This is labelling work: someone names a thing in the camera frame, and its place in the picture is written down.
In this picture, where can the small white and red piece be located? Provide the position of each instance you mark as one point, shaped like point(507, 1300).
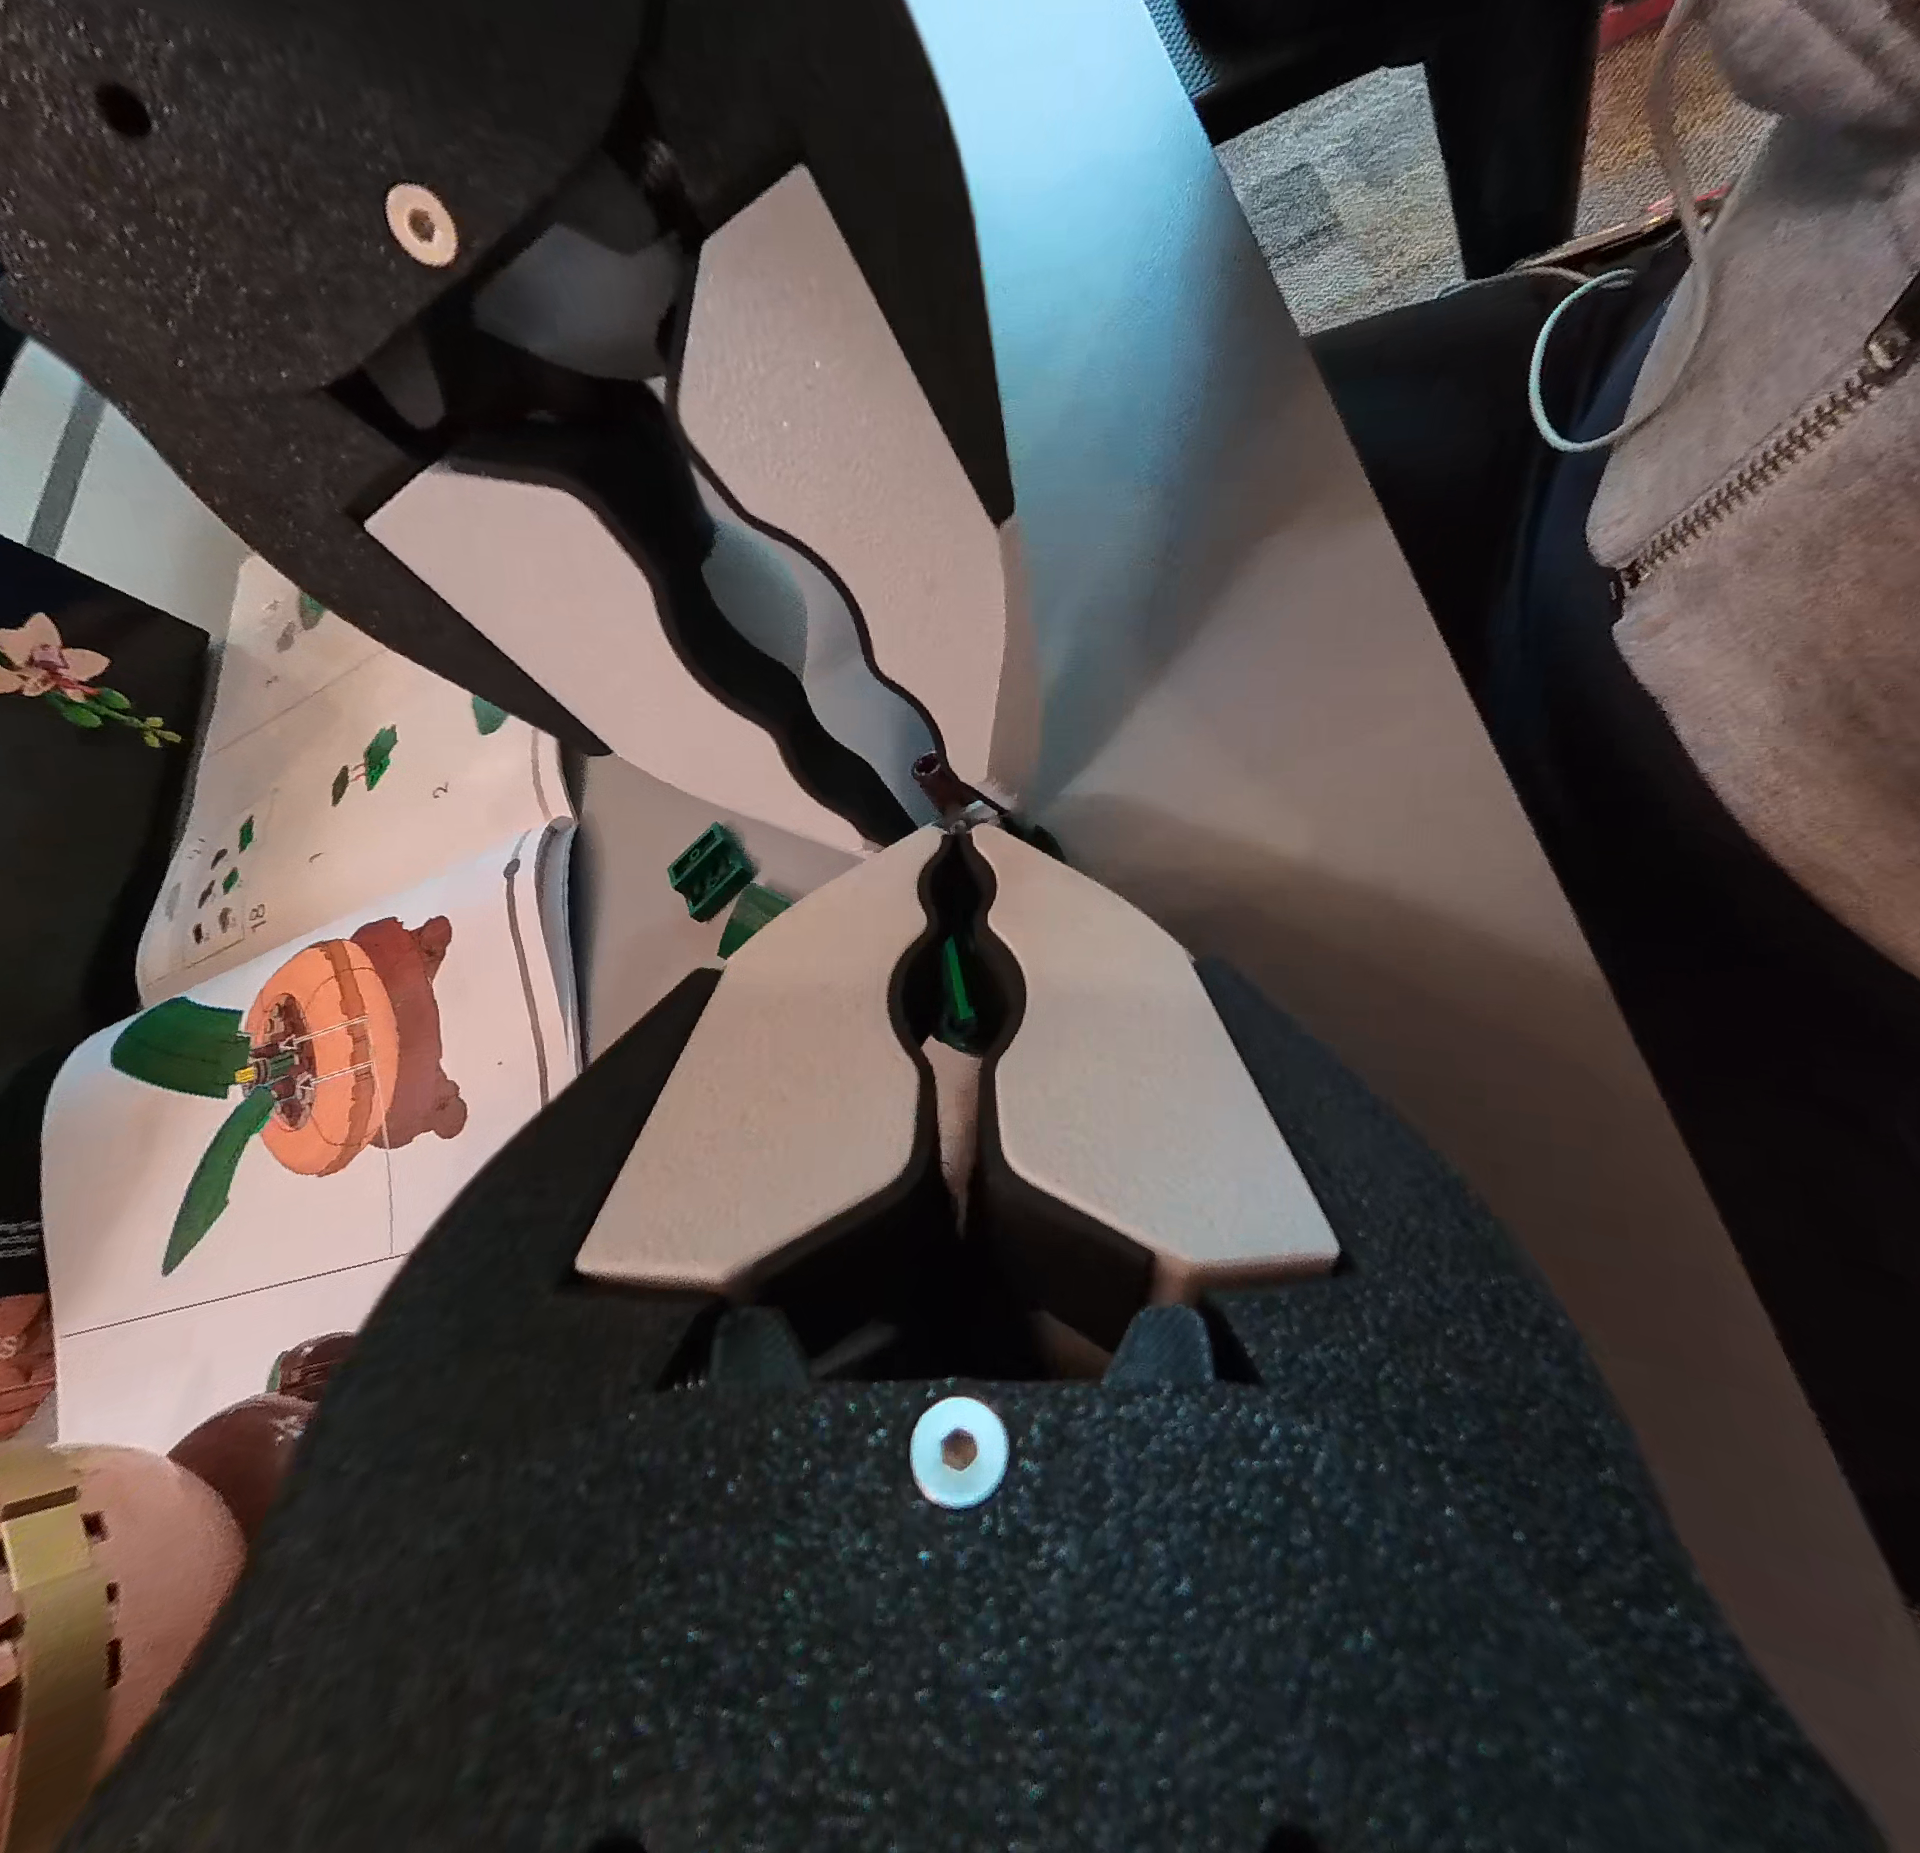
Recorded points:
point(953, 796)

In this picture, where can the peach brick flower pot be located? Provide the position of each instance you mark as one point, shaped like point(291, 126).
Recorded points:
point(119, 1582)

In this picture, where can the dark pants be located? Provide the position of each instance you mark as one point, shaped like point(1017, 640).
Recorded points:
point(1651, 833)

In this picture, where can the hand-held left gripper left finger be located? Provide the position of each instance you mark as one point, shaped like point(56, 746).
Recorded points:
point(765, 1119)

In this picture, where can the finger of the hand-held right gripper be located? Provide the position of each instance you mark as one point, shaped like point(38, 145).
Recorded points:
point(872, 428)
point(525, 564)

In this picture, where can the dark green brick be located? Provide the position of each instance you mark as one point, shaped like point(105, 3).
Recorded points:
point(707, 868)

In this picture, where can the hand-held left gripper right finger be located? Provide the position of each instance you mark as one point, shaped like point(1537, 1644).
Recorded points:
point(1140, 1119)

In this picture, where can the instruction booklet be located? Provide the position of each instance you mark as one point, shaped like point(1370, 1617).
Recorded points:
point(451, 1178)

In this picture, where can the black product box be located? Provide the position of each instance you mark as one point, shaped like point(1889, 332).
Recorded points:
point(75, 862)

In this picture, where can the black chair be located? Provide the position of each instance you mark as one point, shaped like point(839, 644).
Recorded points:
point(1351, 8)

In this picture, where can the bright green brick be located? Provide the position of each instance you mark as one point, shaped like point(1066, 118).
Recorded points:
point(958, 992)

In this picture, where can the white desk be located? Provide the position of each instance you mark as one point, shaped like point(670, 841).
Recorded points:
point(1200, 609)

